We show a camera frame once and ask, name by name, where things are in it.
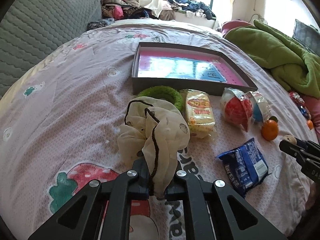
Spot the green blanket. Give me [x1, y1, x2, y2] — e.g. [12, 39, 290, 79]
[225, 20, 319, 99]

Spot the orange mandarin with leaf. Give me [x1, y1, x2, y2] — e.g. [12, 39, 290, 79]
[261, 116, 279, 141]

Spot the red surprise egg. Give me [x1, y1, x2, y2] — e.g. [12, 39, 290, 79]
[220, 88, 253, 132]

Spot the clothes pile on windowsill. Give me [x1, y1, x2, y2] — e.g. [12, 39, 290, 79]
[162, 0, 216, 20]

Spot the pink pillow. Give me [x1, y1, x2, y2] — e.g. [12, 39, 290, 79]
[221, 20, 253, 37]

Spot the shallow box with pink book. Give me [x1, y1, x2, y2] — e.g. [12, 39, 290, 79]
[131, 42, 258, 96]

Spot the walnut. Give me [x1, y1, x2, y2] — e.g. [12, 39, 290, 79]
[282, 134, 297, 145]

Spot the dark patterned cloth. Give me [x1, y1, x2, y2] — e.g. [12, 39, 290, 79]
[87, 18, 115, 30]

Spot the yellow snack packet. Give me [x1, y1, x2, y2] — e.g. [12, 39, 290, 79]
[185, 89, 216, 139]

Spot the pink bedsheet with strawberries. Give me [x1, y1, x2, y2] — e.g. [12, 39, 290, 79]
[1, 20, 317, 239]

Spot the green fuzzy ring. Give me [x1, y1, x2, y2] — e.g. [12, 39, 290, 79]
[137, 85, 185, 112]

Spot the blue cookie packet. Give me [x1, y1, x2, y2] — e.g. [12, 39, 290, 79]
[217, 138, 268, 197]

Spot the wall television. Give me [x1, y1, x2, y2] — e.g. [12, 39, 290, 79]
[292, 20, 320, 56]

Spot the grey quilted headboard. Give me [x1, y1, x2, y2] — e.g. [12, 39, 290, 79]
[1, 0, 102, 95]

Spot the clothes pile by headboard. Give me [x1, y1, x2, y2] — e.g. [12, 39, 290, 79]
[101, 0, 158, 21]

